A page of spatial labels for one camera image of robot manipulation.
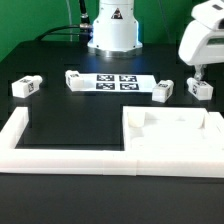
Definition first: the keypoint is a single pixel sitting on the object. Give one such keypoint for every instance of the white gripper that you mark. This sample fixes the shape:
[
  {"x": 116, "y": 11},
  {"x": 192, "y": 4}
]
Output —
[{"x": 201, "y": 45}]

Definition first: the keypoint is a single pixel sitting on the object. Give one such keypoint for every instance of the white square tabletop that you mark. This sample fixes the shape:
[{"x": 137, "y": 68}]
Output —
[{"x": 165, "y": 128}]

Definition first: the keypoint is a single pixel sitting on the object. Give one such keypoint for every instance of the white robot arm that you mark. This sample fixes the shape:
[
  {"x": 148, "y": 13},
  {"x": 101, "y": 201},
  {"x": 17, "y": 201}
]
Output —
[{"x": 115, "y": 33}]

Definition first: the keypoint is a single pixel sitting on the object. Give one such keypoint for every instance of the white U-shaped fence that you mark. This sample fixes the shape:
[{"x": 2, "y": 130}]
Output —
[{"x": 184, "y": 163}]

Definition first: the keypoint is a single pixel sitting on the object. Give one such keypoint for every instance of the white marker sheet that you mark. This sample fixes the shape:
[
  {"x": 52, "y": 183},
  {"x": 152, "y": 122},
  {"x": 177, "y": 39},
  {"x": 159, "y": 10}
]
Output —
[{"x": 118, "y": 82}]

